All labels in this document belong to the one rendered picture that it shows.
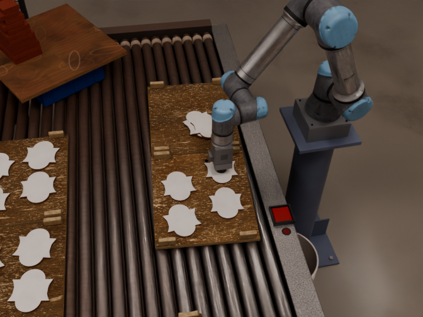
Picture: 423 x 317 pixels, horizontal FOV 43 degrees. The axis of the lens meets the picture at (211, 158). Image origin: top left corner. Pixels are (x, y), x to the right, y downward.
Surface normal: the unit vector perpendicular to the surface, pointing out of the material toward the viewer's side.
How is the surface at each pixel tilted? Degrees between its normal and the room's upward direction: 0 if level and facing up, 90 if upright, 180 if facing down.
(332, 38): 84
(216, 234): 0
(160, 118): 0
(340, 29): 84
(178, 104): 0
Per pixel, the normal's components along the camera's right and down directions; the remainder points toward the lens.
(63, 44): 0.02, -0.68
